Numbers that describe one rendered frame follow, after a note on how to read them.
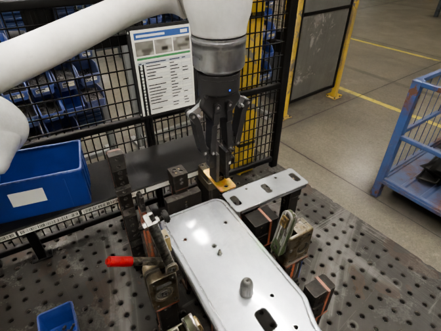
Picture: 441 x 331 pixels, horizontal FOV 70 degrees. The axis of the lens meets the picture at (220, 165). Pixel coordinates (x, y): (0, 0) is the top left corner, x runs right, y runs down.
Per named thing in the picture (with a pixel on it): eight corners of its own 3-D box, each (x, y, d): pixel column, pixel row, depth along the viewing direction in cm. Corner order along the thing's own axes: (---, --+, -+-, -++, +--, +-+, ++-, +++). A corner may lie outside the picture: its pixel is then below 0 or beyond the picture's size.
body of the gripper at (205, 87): (228, 58, 59) (228, 104, 64) (186, 66, 55) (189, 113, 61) (251, 69, 53) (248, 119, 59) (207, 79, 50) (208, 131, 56)
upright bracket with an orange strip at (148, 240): (166, 312, 102) (144, 197, 72) (162, 315, 101) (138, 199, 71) (163, 305, 104) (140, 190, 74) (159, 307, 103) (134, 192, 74)
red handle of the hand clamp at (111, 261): (176, 264, 73) (111, 264, 63) (172, 271, 74) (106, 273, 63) (169, 251, 76) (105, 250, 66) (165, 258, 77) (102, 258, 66)
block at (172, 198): (204, 249, 122) (201, 190, 104) (175, 263, 117) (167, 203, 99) (200, 244, 124) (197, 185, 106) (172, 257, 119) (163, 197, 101)
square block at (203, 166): (228, 242, 125) (230, 169, 103) (210, 251, 121) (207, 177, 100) (218, 229, 130) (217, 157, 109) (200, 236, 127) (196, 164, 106)
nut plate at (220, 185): (236, 186, 67) (237, 182, 66) (221, 193, 65) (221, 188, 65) (216, 166, 73) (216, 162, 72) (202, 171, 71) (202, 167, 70)
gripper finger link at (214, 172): (219, 154, 63) (216, 155, 63) (219, 181, 67) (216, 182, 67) (212, 147, 65) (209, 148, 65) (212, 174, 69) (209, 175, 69)
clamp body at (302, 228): (304, 301, 105) (325, 230, 84) (276, 319, 100) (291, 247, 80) (287, 280, 111) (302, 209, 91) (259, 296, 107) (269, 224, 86)
